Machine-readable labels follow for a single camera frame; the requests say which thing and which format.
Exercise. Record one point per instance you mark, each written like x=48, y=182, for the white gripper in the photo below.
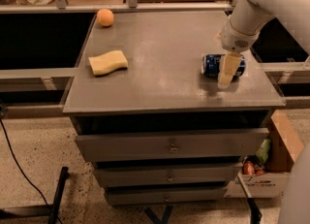
x=234, y=41

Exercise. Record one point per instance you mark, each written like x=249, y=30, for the blue pepsi can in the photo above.
x=210, y=65

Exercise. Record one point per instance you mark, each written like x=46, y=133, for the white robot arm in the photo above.
x=249, y=17

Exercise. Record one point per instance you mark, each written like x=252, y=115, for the top grey drawer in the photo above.
x=170, y=145

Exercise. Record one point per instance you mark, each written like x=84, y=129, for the grey drawer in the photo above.
x=164, y=195
x=170, y=145
x=167, y=175

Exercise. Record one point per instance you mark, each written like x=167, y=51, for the green snack bag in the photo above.
x=262, y=152

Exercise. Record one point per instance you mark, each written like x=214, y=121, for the grey drawer cabinet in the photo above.
x=163, y=88

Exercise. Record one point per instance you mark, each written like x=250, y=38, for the red snack packets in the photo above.
x=253, y=169

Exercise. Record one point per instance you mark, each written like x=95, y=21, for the cardboard box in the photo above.
x=284, y=150

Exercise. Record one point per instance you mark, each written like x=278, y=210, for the yellow sponge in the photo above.
x=108, y=62

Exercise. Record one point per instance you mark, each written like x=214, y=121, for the orange fruit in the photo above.
x=105, y=17

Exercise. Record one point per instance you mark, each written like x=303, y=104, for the middle grey drawer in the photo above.
x=167, y=175

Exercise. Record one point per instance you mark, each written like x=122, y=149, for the bottom grey drawer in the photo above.
x=164, y=195

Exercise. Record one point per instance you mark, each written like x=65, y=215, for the black handled tool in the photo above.
x=256, y=215

